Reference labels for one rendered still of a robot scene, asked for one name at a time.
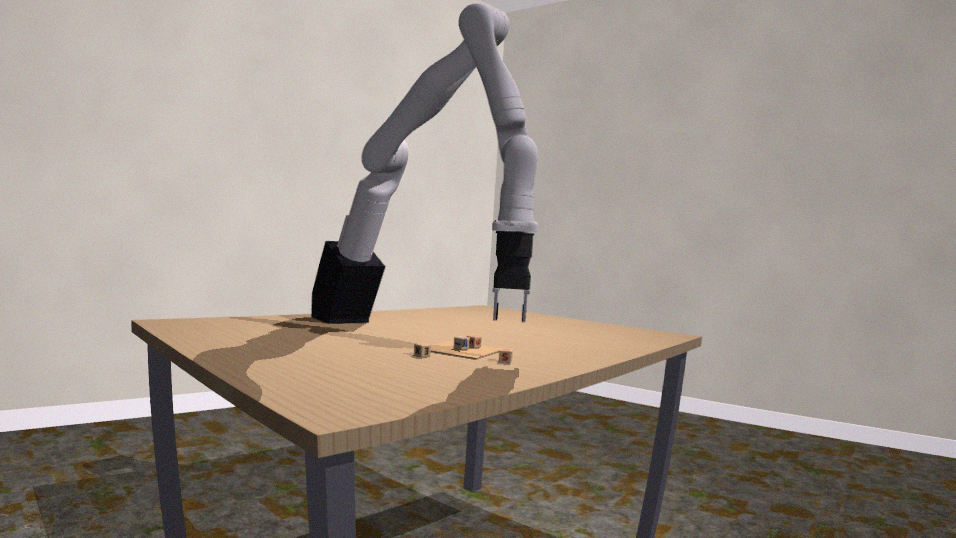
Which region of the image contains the tan square mat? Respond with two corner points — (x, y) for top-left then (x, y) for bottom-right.
(431, 341), (501, 360)

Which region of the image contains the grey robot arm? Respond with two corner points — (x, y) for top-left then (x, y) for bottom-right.
(337, 3), (538, 262)

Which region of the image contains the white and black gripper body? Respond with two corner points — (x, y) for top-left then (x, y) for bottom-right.
(492, 207), (538, 290)

